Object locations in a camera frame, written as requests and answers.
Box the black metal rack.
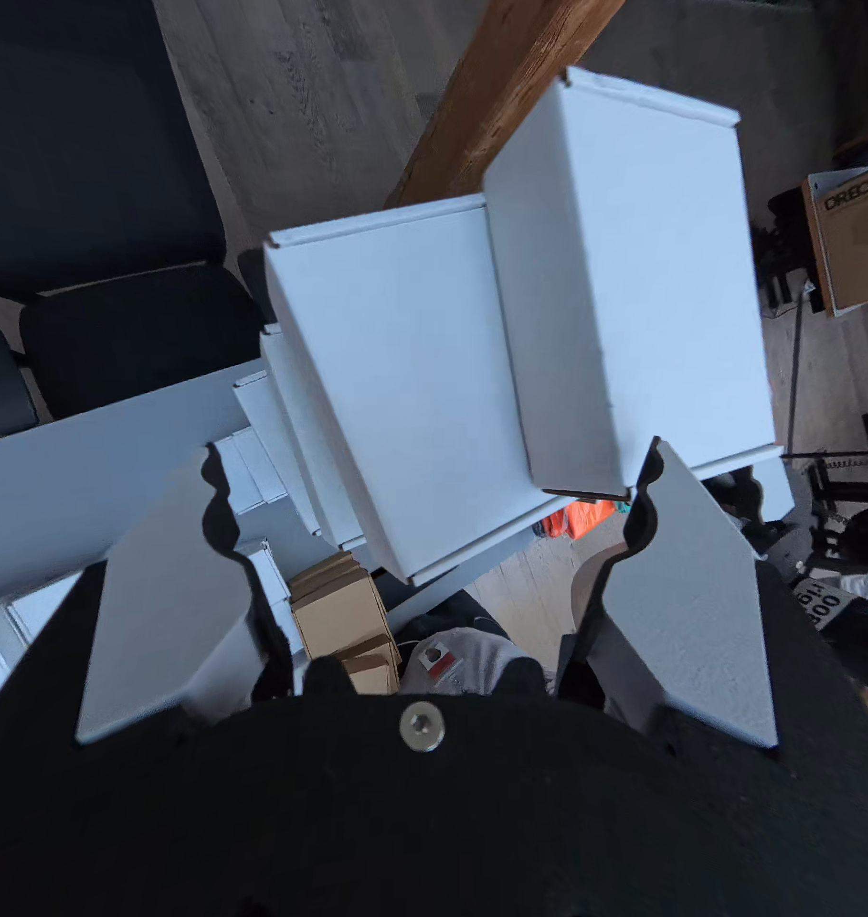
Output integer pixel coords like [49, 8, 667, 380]
[781, 412, 868, 574]

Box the black office chair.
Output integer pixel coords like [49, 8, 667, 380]
[0, 0, 266, 439]

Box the person's black trouser leg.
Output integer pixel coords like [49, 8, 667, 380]
[397, 591, 512, 646]

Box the white box wall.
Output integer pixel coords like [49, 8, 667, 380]
[232, 322, 796, 590]

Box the clear plastic card holder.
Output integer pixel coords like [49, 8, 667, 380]
[414, 641, 458, 683]

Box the wooden pillar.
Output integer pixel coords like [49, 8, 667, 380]
[384, 0, 625, 210]

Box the brown printed carton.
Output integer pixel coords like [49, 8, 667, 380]
[801, 161, 868, 318]

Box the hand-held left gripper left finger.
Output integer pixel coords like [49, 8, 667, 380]
[74, 443, 292, 746]

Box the stack of wrapped coloured cloths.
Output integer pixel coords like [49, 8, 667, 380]
[541, 499, 619, 542]

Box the pile of white boxes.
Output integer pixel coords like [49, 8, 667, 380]
[0, 423, 309, 717]

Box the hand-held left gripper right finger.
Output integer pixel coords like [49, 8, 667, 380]
[554, 437, 780, 749]

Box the stack of brown flat boxes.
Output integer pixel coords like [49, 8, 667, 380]
[288, 552, 404, 696]

